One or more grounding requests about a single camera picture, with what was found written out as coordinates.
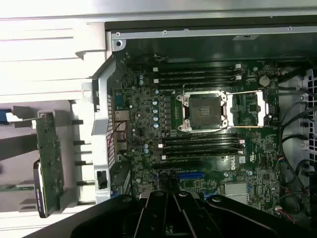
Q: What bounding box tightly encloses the open black PC case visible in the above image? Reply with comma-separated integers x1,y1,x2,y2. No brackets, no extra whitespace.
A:
81,9,317,225

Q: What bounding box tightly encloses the black case wire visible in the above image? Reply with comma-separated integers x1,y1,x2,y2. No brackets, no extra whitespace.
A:
278,99,317,184

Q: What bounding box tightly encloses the blue expansion slot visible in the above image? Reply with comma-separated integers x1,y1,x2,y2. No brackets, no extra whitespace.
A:
177,172,205,179

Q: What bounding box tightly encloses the grey parts rack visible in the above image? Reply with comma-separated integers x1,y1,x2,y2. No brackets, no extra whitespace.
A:
0,99,96,214

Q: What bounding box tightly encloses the green motherboard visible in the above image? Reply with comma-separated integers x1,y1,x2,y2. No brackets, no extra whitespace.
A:
111,52,283,216

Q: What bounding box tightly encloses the bare green RAM stick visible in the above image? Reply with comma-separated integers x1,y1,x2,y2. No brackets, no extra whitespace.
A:
0,184,34,193

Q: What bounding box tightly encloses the CPU socket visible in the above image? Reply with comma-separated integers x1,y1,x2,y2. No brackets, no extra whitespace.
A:
177,90,230,133

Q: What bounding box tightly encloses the black expansion slot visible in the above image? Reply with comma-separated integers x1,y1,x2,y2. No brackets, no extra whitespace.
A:
152,160,203,170

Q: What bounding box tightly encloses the silver chipset heat sink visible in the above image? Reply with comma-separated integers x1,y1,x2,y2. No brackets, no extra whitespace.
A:
224,182,250,204

